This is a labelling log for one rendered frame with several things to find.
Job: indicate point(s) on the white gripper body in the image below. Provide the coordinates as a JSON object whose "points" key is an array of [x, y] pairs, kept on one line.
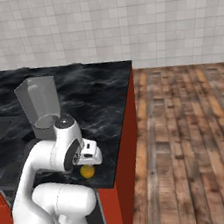
{"points": [[92, 159]]}

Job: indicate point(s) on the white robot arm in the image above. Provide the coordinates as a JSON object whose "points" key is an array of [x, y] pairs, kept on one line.
{"points": [[46, 207]]}

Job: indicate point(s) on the orange fruit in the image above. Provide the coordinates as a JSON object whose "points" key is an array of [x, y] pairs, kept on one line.
{"points": [[87, 171]]}

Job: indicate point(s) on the red counter cabinet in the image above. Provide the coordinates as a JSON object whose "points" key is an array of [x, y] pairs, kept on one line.
{"points": [[125, 169]]}

